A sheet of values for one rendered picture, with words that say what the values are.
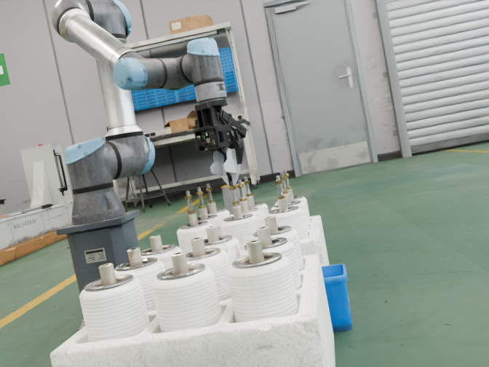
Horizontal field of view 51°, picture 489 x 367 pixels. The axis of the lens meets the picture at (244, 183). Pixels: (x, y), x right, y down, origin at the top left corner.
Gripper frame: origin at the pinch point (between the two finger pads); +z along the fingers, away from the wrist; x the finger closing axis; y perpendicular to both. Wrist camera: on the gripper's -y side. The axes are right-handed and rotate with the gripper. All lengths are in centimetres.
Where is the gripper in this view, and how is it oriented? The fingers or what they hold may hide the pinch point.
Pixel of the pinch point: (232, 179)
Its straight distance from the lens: 130.7
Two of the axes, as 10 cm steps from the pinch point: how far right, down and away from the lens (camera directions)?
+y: -5.7, 1.6, -8.1
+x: 8.0, -1.1, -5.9
